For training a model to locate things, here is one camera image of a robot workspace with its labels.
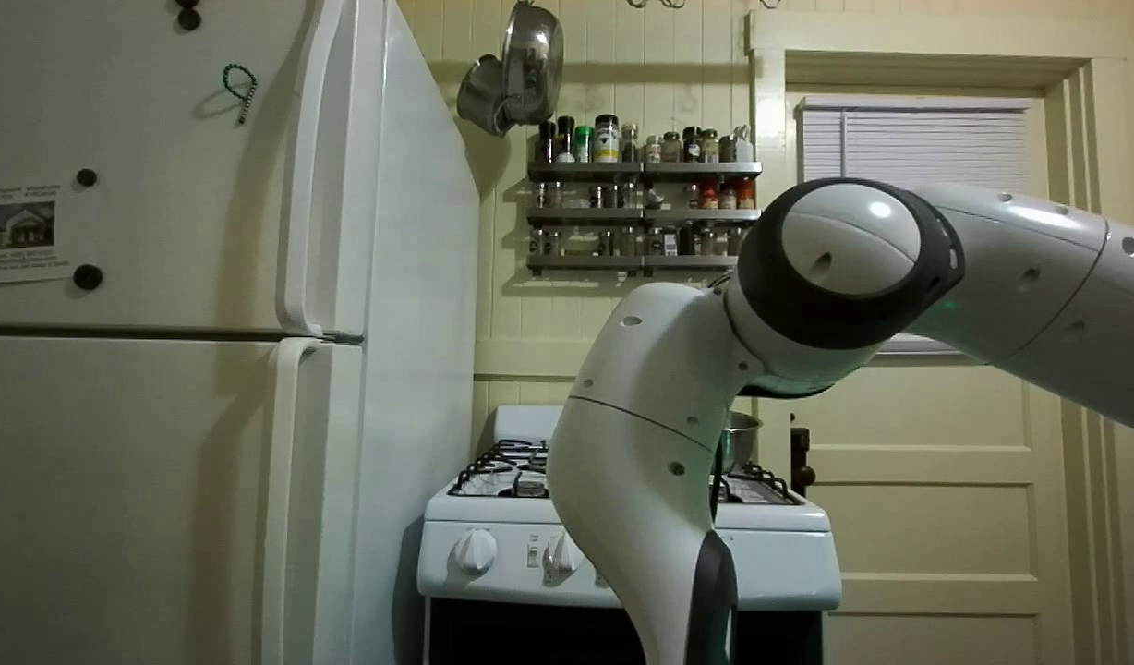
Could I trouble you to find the black door latch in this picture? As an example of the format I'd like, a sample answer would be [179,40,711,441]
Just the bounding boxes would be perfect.
[782,423,821,500]

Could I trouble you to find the white gas stove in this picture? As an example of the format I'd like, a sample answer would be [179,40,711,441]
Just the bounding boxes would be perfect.
[413,403,848,665]

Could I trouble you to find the black burner grate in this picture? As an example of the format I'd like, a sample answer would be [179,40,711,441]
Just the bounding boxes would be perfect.
[711,460,802,510]
[449,436,557,504]

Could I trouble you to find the wire clip hook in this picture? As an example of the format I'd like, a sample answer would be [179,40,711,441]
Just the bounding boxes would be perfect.
[217,62,264,128]

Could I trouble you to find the cream panelled door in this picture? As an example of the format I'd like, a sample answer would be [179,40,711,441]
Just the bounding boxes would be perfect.
[750,11,1100,665]

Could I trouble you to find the white stove knob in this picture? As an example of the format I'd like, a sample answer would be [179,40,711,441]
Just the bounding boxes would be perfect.
[449,530,500,584]
[541,532,588,584]

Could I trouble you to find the hanging metal pan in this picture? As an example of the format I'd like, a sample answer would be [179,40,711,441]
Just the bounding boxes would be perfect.
[454,51,523,141]

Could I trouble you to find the white refrigerator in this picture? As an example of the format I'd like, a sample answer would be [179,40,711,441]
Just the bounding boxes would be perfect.
[0,0,484,665]

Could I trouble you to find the photo card on fridge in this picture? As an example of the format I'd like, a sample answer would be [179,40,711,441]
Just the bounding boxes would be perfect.
[0,182,72,290]

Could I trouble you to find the white window blind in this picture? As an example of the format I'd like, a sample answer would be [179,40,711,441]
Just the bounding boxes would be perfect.
[793,99,1037,361]

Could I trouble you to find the hanging steel bowl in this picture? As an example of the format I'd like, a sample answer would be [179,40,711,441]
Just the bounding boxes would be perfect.
[500,0,568,127]

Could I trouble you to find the wall spice rack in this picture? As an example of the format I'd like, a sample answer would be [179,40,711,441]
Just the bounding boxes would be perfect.
[523,159,765,279]

